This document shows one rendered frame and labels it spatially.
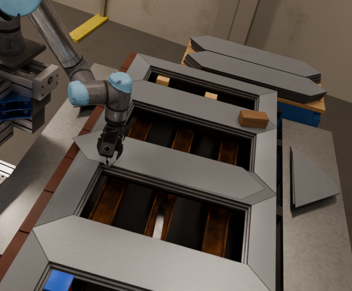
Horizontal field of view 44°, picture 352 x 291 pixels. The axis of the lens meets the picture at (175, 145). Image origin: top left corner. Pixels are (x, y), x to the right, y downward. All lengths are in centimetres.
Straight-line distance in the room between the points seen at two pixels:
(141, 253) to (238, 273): 30
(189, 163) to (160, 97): 43
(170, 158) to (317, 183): 64
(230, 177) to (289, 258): 35
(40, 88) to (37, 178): 34
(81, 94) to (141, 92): 69
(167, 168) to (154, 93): 50
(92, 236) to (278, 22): 318
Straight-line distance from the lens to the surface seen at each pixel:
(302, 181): 190
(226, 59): 247
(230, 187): 163
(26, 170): 180
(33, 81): 175
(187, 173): 163
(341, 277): 168
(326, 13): 414
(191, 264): 136
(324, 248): 173
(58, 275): 124
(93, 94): 136
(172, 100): 200
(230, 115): 200
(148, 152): 168
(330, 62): 430
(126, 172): 159
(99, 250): 134
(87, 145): 166
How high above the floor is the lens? 192
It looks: 38 degrees down
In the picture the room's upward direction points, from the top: 15 degrees clockwise
